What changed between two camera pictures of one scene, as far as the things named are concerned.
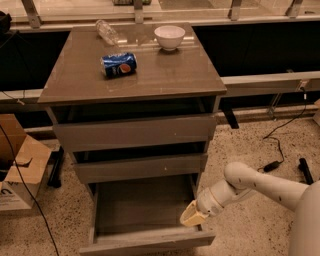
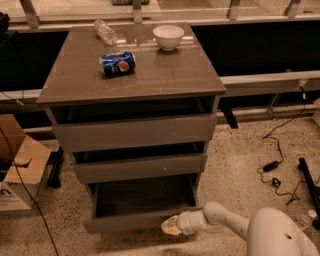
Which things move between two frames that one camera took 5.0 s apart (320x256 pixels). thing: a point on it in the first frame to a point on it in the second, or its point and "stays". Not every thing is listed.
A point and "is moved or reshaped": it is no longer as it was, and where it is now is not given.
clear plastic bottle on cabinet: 105,32 stays
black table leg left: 56,162 stays
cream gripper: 207,202 to 183,223
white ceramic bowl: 169,37 stays
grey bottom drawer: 142,215 is moved or reshaped
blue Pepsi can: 119,65 stays
